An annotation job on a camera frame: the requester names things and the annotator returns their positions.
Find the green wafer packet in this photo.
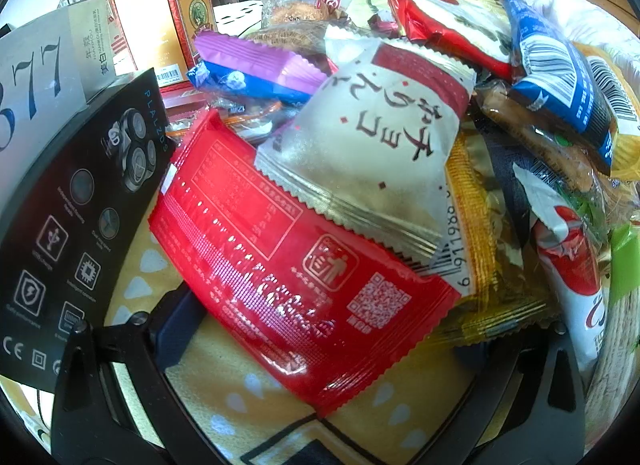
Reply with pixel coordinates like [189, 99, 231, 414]
[585, 222, 640, 446]

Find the black shaver box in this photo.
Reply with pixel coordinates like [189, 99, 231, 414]
[0, 67, 176, 393]

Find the large red snack packet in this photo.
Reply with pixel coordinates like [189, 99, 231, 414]
[148, 110, 461, 418]

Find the lilac floral quilt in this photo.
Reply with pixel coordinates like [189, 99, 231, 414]
[487, 0, 631, 70]

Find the gold snack packet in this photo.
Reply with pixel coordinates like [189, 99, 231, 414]
[425, 130, 563, 346]

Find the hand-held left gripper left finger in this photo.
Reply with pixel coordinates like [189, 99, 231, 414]
[50, 285, 226, 465]

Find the clear cookie packet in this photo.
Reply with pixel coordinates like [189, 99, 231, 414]
[254, 0, 358, 28]

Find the white packet with red swirl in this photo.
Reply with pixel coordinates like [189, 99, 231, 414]
[512, 162, 608, 381]

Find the flat red box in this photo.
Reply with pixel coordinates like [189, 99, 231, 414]
[160, 81, 211, 120]

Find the red packet with white panel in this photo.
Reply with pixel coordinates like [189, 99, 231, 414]
[389, 0, 516, 80]

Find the yellow barcode snack packet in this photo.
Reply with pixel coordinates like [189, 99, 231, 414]
[575, 42, 640, 180]

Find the orange clear snack packet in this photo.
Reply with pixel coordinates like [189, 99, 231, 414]
[165, 100, 286, 143]

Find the blue barcode snack packet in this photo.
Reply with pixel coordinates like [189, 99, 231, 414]
[502, 0, 621, 176]

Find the wooden headboard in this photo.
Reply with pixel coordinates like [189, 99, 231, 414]
[570, 0, 636, 46]

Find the dark navy snack packet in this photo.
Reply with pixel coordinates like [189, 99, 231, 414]
[482, 130, 541, 246]

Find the white cardboard box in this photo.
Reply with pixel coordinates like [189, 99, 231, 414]
[0, 0, 121, 216]

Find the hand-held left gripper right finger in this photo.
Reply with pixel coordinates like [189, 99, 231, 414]
[465, 332, 587, 465]

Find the orange red carton box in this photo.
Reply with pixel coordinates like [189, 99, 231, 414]
[107, 0, 217, 90]

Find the clear brown pastry packet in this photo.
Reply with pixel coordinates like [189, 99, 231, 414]
[472, 80, 611, 196]

